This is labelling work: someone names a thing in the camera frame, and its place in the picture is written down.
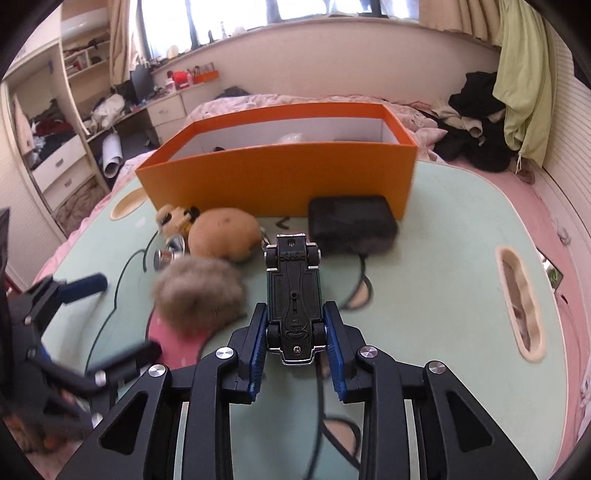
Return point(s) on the beige curtain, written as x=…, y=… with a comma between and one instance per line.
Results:
x=124, y=41
x=461, y=18

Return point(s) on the small silver metal cylinder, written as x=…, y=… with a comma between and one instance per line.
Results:
x=176, y=243
x=162, y=259

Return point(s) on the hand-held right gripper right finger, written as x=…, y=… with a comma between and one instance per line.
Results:
x=333, y=350

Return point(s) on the tan plush toy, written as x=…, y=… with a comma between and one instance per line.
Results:
x=221, y=235

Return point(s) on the orange tray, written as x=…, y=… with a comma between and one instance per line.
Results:
x=205, y=77

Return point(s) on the white drawer cabinet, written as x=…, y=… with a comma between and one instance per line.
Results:
x=168, y=110

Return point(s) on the round white mirror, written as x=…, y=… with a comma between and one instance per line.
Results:
x=173, y=51

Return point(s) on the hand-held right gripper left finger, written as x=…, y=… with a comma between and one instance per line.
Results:
x=258, y=350

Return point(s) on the black clothes pile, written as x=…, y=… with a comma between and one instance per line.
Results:
x=475, y=138

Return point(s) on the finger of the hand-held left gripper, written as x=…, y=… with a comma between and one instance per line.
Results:
x=85, y=284
x=129, y=357

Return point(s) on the black monitor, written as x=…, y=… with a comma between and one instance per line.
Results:
x=142, y=83

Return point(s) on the light green curtain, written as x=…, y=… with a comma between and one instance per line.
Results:
x=526, y=92

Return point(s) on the red container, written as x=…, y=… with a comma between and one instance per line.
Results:
x=183, y=79

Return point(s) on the pink patterned bedding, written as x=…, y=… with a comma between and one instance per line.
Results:
x=231, y=104

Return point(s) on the black fuzzy pouch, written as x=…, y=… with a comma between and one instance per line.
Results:
x=351, y=224

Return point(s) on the mint cartoon print desktop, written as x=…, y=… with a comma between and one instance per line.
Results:
x=438, y=277

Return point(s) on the brown fur ball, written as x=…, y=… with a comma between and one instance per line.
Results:
x=198, y=290

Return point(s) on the white wardrobe shelf unit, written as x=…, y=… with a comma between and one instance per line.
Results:
x=69, y=157

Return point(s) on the white clothes pile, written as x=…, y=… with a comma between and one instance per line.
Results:
x=108, y=110

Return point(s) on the green toy car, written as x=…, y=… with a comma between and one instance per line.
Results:
x=295, y=295

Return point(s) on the white rolled paper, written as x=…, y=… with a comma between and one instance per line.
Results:
x=111, y=157

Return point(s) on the orange cardboard box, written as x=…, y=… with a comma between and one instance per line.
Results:
x=277, y=180

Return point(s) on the brown side desk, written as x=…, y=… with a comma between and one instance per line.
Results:
x=138, y=121

